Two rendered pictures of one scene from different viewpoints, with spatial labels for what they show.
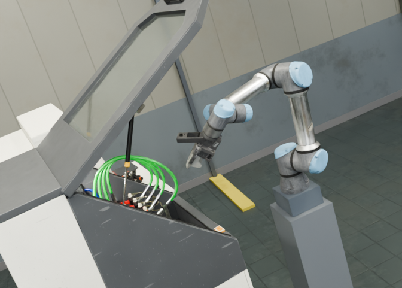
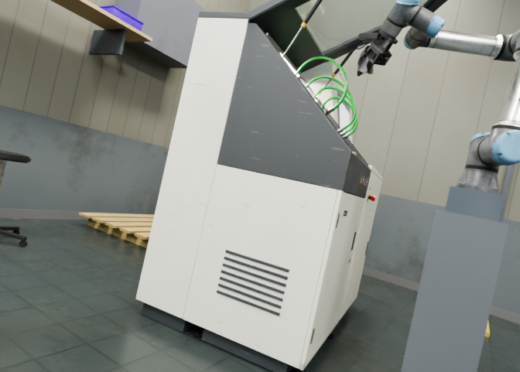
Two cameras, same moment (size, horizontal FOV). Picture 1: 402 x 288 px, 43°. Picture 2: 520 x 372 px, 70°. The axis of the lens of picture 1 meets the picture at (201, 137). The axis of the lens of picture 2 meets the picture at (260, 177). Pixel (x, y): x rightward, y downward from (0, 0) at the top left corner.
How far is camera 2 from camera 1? 1.69 m
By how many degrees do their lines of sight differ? 47
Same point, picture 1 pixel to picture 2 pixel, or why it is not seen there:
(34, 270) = (200, 62)
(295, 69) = not seen: outside the picture
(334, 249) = (477, 290)
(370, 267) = not seen: outside the picture
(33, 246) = (210, 44)
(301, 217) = (453, 213)
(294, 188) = (467, 181)
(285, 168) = (471, 155)
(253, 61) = not seen: outside the picture
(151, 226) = (286, 83)
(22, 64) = (379, 121)
